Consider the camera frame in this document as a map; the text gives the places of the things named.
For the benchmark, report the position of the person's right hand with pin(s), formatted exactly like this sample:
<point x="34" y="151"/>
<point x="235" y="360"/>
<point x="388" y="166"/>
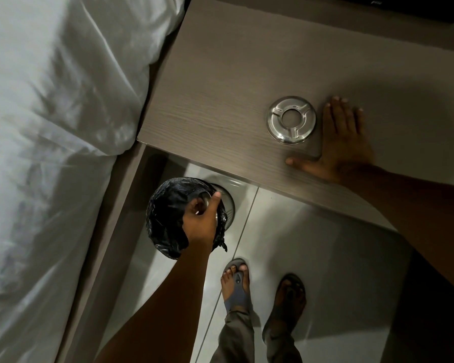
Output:
<point x="342" y="153"/>

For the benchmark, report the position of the person's left hand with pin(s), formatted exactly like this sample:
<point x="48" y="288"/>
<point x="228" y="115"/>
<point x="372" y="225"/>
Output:
<point x="199" y="226"/>

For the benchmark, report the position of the person's left thumb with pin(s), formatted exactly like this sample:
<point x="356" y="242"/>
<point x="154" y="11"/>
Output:
<point x="214" y="206"/>

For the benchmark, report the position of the person's right middle finger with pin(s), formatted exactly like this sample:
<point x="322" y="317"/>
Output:
<point x="338" y="114"/>

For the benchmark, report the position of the person's right thumb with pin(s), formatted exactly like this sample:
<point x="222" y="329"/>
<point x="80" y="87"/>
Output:
<point x="302" y="164"/>

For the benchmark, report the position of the person's right little finger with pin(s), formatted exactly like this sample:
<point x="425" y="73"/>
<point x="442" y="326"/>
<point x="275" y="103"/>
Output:
<point x="359" y="120"/>

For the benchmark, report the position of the small shiny steel ashtray bowl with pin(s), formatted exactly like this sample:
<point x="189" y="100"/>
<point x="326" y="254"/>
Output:
<point x="209" y="200"/>

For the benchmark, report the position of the person's right forearm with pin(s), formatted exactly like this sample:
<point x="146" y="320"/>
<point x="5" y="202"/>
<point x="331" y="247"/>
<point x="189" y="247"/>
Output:
<point x="420" y="219"/>

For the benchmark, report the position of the person's left forearm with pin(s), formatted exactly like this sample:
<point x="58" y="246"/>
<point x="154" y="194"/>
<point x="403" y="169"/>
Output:
<point x="162" y="309"/>

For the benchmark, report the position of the round steel waste bin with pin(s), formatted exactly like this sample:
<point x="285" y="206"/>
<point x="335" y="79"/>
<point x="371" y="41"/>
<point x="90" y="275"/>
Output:
<point x="229" y="200"/>

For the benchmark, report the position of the black plastic bin bag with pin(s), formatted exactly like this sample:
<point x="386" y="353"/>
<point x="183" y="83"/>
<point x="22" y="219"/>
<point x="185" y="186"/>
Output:
<point x="166" y="211"/>

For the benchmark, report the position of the grey sandal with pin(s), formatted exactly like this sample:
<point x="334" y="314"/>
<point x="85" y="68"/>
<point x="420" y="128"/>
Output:
<point x="287" y="302"/>
<point x="237" y="294"/>

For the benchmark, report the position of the grey trousers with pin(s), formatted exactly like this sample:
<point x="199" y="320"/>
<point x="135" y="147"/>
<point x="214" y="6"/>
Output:
<point x="236" y="338"/>

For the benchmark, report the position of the white bed duvet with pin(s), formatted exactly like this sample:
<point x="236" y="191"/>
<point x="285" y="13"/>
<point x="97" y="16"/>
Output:
<point x="53" y="147"/>

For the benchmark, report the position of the brown wooden bed frame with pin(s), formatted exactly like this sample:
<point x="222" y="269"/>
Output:
<point x="109" y="260"/>

